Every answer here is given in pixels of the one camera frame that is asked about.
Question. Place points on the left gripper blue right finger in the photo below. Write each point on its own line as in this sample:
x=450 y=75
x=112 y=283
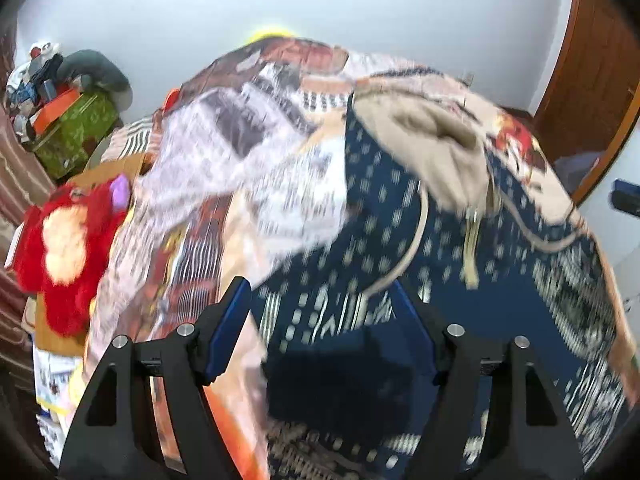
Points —
x=527 y=435

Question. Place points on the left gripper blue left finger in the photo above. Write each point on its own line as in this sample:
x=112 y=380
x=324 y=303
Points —
x=113 y=433

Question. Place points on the navy patterned hooded sweater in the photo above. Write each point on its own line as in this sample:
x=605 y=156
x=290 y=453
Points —
x=348 y=390

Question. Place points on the red plush toy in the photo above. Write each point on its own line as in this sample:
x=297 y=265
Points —
x=65 y=246

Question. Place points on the striped red gold curtain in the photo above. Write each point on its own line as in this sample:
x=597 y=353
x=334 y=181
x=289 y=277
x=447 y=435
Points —
x=23 y=184

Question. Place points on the newspaper print bed blanket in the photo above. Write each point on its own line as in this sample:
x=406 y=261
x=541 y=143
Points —
x=251 y=173

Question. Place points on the green storage box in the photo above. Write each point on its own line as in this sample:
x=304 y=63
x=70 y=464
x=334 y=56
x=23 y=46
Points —
x=65 y=146

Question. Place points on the orange box on pile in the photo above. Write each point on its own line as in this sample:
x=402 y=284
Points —
x=53 y=110

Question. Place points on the grey plush toy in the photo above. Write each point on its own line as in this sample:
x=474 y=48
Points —
x=93 y=70

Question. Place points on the wooden wardrobe with door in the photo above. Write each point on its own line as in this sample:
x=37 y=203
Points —
x=592 y=99

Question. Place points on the yellow plush pillow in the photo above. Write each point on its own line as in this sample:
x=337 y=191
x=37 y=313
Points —
x=269 y=34

